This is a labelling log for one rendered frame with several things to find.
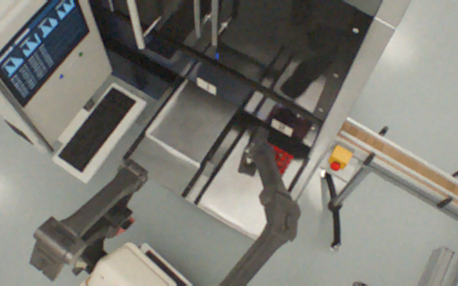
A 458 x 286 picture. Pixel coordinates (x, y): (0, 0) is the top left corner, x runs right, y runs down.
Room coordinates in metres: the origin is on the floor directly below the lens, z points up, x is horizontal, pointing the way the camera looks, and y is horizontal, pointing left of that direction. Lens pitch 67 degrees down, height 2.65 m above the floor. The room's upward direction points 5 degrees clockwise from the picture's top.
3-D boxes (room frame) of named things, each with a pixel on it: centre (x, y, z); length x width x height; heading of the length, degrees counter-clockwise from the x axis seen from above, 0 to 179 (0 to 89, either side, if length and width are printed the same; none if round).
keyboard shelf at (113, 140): (0.80, 0.62, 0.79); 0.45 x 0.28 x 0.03; 153
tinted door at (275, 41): (0.82, -0.11, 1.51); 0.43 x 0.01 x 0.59; 64
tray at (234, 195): (0.59, -0.09, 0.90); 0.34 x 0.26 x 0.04; 154
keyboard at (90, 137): (0.79, 0.60, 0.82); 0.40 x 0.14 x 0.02; 153
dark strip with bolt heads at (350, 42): (0.73, -0.28, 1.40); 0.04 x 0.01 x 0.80; 64
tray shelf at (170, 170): (0.70, 0.05, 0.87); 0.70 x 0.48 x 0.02; 64
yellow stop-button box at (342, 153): (0.69, -0.41, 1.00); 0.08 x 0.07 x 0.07; 154
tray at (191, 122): (0.84, 0.17, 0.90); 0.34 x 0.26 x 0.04; 154
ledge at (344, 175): (0.72, -0.45, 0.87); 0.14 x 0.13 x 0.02; 154
